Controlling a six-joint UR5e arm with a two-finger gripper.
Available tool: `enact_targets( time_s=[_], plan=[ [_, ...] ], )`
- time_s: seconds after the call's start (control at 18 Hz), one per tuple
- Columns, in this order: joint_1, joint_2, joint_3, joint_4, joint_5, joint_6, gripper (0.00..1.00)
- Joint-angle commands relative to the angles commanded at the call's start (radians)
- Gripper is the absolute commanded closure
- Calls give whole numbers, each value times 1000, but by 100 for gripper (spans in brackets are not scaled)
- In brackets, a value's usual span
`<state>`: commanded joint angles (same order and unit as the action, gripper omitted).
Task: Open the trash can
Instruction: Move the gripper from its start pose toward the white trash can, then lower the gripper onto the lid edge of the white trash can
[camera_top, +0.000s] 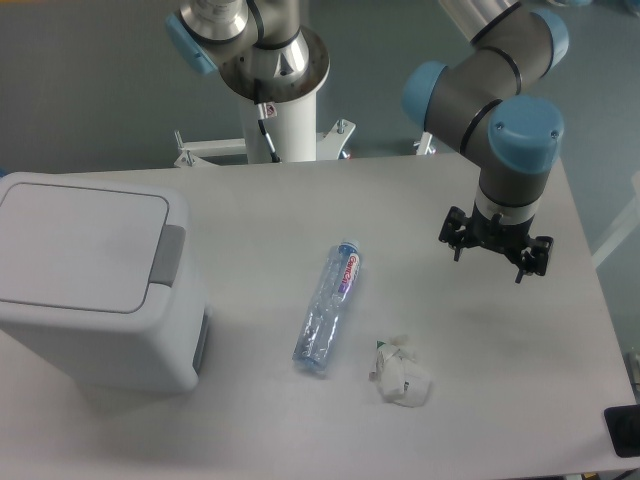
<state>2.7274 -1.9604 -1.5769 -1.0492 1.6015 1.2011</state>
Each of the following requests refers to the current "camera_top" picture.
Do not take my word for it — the white plastic trash can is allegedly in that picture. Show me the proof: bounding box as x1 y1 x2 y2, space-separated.
1 173 208 393

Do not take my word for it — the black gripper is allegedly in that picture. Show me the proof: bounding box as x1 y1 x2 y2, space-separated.
438 206 554 284

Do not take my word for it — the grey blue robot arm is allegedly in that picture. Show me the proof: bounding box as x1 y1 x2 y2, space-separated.
401 1 569 279

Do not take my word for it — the white trash can lid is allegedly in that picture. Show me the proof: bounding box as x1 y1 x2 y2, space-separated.
1 176 186 314

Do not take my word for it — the white frame at right edge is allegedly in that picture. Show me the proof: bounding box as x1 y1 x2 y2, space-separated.
592 172 639 268

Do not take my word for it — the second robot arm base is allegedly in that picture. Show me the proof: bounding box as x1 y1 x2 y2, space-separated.
165 1 330 104

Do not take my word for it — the black device at table edge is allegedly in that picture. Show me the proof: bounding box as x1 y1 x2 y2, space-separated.
604 404 639 458

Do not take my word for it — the black cable on pedestal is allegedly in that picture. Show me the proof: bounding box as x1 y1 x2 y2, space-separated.
252 79 282 164

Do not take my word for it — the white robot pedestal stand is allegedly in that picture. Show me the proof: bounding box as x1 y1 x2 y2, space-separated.
174 86 356 167

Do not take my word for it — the crumpled white paper carton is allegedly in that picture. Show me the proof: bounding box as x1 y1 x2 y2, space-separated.
369 335 432 408

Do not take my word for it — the clear plastic water bottle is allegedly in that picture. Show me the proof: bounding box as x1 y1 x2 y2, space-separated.
292 240 362 376

